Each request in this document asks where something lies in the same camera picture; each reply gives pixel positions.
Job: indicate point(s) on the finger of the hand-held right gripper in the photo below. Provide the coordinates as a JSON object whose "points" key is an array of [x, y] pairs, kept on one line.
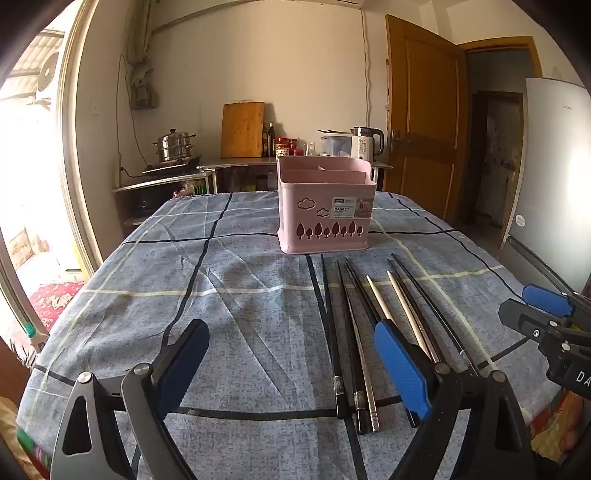
{"points": [[545, 299], [526, 318]]}

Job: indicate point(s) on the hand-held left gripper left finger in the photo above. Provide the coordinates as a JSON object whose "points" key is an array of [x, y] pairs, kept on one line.
{"points": [[184, 355]]}

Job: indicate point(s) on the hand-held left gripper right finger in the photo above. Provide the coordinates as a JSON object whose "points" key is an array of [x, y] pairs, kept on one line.
{"points": [[401, 364]]}

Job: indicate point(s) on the light wooden chopstick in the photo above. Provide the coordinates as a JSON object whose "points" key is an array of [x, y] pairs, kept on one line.
{"points": [[408, 309], [378, 300]]}

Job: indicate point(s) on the pink utensil basket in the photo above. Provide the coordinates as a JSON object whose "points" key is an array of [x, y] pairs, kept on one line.
{"points": [[304, 217]]}

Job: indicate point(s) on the blue plaid tablecloth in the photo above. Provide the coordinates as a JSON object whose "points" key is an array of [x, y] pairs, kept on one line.
{"points": [[231, 300]]}

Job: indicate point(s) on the silver refrigerator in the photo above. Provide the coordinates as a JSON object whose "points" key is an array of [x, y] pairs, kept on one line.
{"points": [[549, 184]]}

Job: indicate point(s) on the red patterned rug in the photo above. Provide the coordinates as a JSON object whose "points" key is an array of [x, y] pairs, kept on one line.
{"points": [[55, 304]]}

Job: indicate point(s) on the low metal shelf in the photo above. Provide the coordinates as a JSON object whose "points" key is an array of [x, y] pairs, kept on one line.
{"points": [[157, 181]]}

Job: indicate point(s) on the black induction cooker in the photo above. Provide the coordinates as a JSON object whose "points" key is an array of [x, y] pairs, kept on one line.
{"points": [[171, 167]]}

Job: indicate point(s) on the steel kitchen table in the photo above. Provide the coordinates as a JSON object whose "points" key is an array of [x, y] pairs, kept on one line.
{"points": [[240, 161]]}

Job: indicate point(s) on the steel steamer pot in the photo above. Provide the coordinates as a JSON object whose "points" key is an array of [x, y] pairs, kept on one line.
{"points": [[173, 147]]}

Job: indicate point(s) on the wooden door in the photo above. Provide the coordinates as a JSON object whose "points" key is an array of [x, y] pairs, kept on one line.
{"points": [[425, 115]]}

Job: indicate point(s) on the white electric kettle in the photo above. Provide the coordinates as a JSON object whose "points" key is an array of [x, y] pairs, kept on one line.
{"points": [[364, 145]]}

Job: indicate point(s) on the green glass bottle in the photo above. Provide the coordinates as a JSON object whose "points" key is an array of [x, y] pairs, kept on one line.
{"points": [[265, 145]]}

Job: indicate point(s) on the white patterned jar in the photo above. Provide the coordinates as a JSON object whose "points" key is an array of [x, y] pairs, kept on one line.
{"points": [[282, 148]]}

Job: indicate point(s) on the water filter jug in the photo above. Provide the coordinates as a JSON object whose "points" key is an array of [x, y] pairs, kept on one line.
{"points": [[334, 145]]}

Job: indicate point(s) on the dark sauce bottle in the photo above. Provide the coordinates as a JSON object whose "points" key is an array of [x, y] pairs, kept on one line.
{"points": [[271, 143]]}

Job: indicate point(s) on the wooden cutting board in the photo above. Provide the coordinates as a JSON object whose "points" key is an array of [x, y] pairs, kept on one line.
{"points": [[242, 131]]}

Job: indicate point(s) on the clear drinking glass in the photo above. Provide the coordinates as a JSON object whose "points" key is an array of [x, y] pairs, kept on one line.
{"points": [[311, 150]]}

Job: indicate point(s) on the red lid jar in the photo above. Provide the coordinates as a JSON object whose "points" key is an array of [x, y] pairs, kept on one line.
{"points": [[294, 146]]}

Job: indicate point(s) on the hanging grey cloth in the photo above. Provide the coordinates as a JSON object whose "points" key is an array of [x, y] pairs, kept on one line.
{"points": [[142, 87]]}

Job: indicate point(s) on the wall power strip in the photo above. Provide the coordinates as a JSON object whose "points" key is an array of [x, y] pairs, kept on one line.
{"points": [[120, 168]]}

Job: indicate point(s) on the white window frame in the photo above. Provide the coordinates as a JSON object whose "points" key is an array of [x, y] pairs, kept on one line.
{"points": [[76, 138]]}

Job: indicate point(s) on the wooden door frame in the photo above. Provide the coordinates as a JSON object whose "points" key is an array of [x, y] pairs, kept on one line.
{"points": [[501, 42]]}

